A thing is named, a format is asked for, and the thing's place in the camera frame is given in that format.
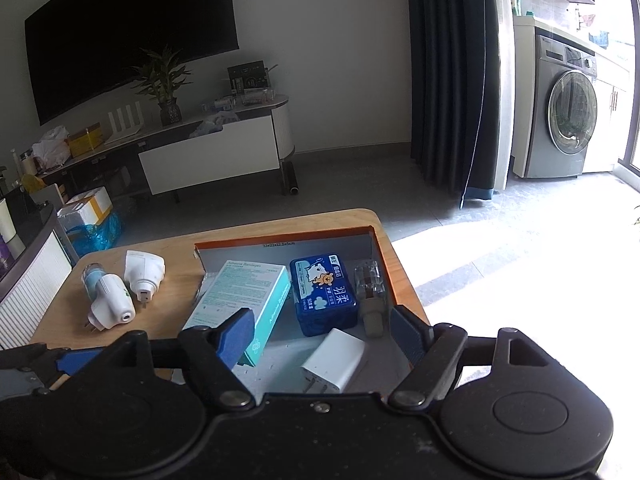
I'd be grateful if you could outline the orange shallow box tray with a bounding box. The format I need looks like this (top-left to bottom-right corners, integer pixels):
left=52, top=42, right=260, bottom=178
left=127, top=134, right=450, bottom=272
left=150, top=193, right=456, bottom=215
left=184, top=228, right=412, bottom=398

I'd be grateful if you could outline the white yellow carton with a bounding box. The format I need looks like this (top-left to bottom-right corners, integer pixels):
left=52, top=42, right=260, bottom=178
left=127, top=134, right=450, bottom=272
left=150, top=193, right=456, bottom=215
left=58, top=186, right=113, bottom=232

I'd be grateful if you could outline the white tv cabinet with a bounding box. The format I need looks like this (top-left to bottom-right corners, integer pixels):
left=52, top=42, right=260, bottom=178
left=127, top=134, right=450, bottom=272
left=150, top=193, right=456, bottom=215
left=42, top=94, right=295, bottom=195

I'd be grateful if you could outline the dark blue curtain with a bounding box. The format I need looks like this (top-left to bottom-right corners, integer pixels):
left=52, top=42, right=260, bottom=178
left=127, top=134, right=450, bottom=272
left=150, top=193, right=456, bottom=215
left=408, top=0, right=515, bottom=203

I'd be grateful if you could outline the round side table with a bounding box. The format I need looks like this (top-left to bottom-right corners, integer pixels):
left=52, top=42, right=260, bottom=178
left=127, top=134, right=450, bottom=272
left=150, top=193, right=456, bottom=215
left=0, top=201, right=82, bottom=351

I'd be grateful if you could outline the blue tissue pack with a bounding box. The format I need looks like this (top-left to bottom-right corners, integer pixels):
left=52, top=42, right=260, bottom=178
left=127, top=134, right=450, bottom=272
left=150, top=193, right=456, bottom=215
left=290, top=254, right=358, bottom=337

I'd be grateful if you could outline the black rolled mat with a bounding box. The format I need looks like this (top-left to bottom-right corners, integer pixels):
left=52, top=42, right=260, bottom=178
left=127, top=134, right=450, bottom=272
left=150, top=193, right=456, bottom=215
left=280, top=160, right=299, bottom=196

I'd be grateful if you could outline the teal medicine box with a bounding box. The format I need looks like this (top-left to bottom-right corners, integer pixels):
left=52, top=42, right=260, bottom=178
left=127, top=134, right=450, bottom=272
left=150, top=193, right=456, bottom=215
left=183, top=260, right=291, bottom=367

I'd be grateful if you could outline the blue plastic bag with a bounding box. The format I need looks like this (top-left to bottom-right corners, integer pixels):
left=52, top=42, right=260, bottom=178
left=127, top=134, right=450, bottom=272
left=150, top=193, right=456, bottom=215
left=66, top=211, right=122, bottom=257

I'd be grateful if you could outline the white plastic bag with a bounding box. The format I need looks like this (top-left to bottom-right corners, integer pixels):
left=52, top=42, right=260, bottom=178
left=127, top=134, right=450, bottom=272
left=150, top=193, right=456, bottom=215
left=32, top=126, right=70, bottom=170

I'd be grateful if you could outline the potted green plant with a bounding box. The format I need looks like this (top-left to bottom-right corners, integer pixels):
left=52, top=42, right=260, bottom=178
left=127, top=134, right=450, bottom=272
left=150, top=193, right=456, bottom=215
left=134, top=52, right=192, bottom=126

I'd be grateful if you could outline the white router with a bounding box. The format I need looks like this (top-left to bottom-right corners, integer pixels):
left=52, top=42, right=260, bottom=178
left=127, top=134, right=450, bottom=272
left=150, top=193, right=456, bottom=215
left=105, top=101, right=144, bottom=145

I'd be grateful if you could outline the white plug device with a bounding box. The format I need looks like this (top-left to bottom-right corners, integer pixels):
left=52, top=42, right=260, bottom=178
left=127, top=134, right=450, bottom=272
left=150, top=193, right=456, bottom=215
left=124, top=250, right=166, bottom=306
left=87, top=274, right=136, bottom=330

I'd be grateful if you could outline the white paper cup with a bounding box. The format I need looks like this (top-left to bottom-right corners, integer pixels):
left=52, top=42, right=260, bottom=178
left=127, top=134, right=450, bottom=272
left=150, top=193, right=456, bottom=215
left=0, top=198, right=16, bottom=242

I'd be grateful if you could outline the black television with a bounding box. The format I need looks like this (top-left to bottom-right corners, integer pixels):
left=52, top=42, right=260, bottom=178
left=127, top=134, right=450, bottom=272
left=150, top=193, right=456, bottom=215
left=25, top=0, right=239, bottom=124

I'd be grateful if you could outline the white charger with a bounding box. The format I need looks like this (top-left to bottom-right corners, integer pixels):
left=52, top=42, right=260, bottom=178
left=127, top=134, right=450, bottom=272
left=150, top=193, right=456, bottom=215
left=300, top=328, right=367, bottom=393

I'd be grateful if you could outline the black display box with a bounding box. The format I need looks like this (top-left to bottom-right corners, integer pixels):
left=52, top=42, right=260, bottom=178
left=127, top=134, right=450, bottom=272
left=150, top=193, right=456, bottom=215
left=228, top=61, right=271, bottom=96

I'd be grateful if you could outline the silver washing machine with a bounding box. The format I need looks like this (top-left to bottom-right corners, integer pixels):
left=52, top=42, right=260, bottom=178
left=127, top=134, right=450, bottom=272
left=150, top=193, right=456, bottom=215
left=511, top=16, right=615, bottom=180

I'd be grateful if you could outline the white plug device front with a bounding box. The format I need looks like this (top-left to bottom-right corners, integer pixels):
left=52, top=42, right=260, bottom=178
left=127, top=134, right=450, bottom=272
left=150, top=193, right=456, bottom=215
left=87, top=274, right=136, bottom=330

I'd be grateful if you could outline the yellow box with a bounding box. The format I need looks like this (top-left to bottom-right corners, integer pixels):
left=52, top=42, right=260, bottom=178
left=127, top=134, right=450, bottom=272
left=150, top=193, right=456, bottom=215
left=67, top=122, right=104, bottom=158

